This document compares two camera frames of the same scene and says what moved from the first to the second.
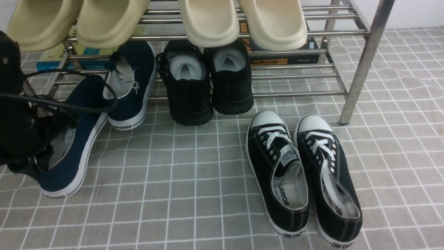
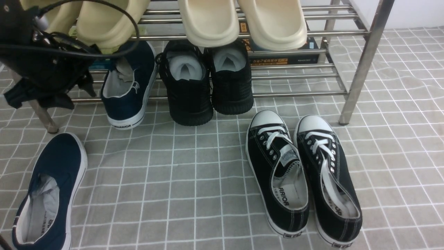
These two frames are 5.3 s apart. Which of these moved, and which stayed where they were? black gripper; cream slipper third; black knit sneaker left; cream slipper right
Moved: black gripper
Stayed: cream slipper third; cream slipper right; black knit sneaker left
